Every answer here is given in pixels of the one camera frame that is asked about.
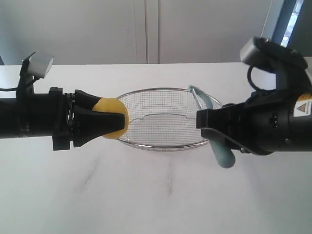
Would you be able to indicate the yellow lemon with sticker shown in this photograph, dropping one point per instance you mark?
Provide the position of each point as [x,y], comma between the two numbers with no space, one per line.
[113,106]

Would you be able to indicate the teal handled vegetable peeler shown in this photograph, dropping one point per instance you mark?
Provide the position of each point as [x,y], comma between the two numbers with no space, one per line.
[223,154]

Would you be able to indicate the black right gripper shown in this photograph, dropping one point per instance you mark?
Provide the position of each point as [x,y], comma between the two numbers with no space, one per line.
[260,126]

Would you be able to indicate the dark window frame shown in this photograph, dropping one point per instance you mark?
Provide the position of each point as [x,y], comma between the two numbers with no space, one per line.
[289,23]

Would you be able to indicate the white cabinet doors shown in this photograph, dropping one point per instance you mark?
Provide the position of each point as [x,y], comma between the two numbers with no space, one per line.
[133,31]

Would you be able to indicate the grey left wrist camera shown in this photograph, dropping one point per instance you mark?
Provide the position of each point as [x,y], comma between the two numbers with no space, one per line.
[38,64]

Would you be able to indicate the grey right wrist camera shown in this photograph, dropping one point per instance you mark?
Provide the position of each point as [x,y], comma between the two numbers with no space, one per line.
[263,53]

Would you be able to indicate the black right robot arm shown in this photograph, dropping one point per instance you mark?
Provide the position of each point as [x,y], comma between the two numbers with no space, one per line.
[301,123]

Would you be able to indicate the oval steel mesh basket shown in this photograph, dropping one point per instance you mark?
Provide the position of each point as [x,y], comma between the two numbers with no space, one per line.
[164,119]

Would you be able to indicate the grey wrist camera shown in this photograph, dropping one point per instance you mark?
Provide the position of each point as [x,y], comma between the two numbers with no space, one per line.
[38,64]
[263,53]

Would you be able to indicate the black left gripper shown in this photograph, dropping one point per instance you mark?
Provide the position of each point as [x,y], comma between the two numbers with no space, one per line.
[86,124]

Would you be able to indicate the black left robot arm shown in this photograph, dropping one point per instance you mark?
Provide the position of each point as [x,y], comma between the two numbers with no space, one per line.
[28,115]

